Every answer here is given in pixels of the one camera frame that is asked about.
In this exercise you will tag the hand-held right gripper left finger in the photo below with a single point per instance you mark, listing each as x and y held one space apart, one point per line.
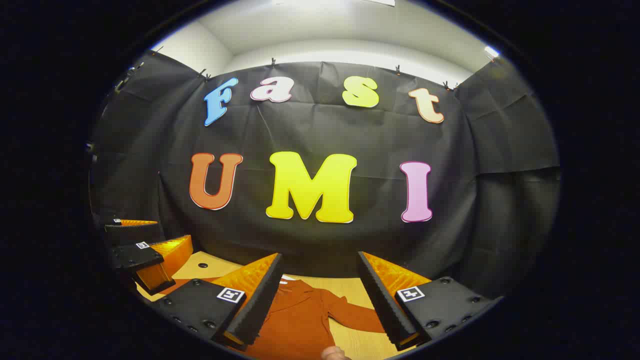
260 300

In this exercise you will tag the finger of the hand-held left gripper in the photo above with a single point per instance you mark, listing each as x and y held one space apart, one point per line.
135 256
130 234

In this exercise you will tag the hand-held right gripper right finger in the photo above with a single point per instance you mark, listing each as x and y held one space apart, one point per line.
382 300

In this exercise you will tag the orange button-up garment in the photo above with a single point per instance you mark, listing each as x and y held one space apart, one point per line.
300 320

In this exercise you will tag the black backdrop cloth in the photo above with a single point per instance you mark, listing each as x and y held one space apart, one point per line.
320 135

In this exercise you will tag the ceiling light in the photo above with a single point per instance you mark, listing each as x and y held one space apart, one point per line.
491 51

